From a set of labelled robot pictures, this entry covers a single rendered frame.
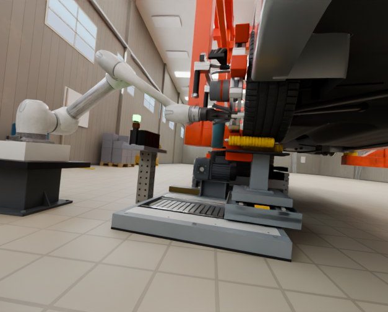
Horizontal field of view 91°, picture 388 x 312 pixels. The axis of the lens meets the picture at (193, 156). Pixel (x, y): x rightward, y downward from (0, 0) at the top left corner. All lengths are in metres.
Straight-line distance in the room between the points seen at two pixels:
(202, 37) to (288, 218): 1.68
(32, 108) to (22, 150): 0.30
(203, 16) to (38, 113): 1.59
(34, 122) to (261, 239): 1.43
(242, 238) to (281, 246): 0.16
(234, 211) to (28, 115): 1.33
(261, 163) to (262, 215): 0.32
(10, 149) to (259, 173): 1.40
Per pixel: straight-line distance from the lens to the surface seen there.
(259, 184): 1.21
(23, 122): 1.56
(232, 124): 1.14
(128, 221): 1.04
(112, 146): 6.38
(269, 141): 1.12
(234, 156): 1.20
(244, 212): 1.03
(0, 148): 1.48
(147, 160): 1.57
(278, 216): 1.05
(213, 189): 1.66
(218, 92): 1.28
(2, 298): 0.75
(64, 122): 1.65
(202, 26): 2.13
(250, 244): 0.91
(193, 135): 1.74
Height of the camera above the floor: 0.37
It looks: 2 degrees up
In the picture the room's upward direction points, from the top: 5 degrees clockwise
